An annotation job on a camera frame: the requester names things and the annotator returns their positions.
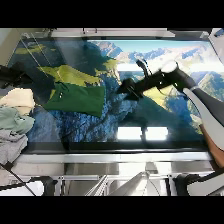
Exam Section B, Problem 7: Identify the silver frame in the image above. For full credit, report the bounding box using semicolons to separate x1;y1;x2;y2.
0;151;224;197

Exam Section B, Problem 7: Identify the pale green garment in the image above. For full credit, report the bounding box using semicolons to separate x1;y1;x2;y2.
0;106;36;135

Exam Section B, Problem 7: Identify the green shirt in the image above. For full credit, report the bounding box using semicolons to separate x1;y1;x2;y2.
42;81;107;119

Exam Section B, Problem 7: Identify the cream garment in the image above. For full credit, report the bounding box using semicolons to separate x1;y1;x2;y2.
0;87;36;116

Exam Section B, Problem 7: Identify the grey garment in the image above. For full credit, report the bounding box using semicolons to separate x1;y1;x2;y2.
0;128;30;166

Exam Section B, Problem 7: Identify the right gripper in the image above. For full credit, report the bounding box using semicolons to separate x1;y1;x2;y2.
124;77;150;100

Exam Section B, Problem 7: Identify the black cable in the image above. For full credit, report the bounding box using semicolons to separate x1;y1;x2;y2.
0;161;37;197

